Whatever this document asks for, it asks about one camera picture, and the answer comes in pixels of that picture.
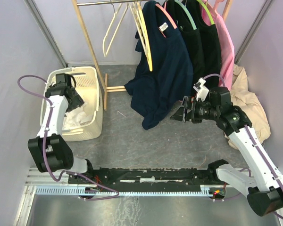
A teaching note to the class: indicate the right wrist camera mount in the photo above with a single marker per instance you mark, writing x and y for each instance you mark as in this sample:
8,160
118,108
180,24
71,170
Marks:
202,91

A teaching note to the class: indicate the black t shirt left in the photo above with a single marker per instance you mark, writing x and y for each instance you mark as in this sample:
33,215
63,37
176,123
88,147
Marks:
191,37

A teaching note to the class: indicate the cream laundry basket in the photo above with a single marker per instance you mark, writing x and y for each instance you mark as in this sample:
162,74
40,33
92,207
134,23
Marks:
87,86

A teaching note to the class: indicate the white t shirt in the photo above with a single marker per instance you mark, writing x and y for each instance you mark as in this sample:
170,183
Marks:
78,117

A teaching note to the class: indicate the pink t shirt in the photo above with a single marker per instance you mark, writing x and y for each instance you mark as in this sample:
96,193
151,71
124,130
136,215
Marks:
226,43

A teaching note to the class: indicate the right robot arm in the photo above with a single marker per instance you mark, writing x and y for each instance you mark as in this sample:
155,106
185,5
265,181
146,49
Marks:
264,190

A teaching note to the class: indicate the black t shirt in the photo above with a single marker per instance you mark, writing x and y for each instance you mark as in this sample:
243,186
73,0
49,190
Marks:
209,39
191,37

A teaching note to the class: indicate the navy blue t shirt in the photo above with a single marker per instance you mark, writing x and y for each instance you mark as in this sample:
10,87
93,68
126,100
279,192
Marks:
154,93

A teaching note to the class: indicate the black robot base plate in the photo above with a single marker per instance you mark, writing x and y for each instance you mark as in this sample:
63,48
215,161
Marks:
146,180

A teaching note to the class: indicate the yellow hanger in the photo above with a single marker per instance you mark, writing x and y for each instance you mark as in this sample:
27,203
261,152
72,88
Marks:
144,35

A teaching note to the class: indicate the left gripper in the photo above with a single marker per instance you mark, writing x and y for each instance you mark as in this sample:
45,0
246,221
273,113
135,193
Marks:
77,101

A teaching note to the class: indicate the lime green hanger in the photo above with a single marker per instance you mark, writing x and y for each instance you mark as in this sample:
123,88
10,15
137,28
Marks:
208,13

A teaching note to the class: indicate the beige garment on floor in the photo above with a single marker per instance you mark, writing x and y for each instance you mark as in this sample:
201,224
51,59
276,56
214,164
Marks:
236,79

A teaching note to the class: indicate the pink hanger far right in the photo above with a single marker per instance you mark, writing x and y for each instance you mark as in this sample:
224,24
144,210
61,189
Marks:
219,5

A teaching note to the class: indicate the black t shirt right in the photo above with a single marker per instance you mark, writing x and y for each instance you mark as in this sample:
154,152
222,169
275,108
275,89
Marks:
209,39

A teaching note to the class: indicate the white slotted cable duct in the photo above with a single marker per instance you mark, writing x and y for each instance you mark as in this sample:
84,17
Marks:
82,191

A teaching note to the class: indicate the pink hanger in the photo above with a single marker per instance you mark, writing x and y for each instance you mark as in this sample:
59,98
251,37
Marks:
164,26
219,5

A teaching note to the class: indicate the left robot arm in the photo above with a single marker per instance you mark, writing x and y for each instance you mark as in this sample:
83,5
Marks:
49,150

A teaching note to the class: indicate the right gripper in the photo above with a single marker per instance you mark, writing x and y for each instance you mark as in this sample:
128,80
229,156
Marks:
191,103

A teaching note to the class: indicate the white plastic hanger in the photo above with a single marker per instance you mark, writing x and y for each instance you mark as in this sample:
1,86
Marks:
113,28

